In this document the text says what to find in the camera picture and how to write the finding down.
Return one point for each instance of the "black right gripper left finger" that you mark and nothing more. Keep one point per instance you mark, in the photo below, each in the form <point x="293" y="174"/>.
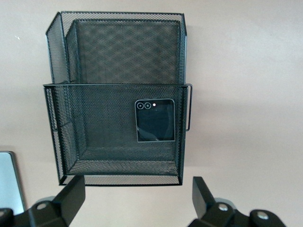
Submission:
<point x="59" y="210"/>

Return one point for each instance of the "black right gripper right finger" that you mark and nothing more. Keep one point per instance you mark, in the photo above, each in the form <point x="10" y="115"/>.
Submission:
<point x="213" y="215"/>

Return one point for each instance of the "small black flip phone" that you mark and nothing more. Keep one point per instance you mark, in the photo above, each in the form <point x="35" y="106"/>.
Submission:
<point x="155" y="123"/>

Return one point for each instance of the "silver laptop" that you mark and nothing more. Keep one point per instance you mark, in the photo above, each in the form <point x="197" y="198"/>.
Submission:
<point x="9" y="179"/>

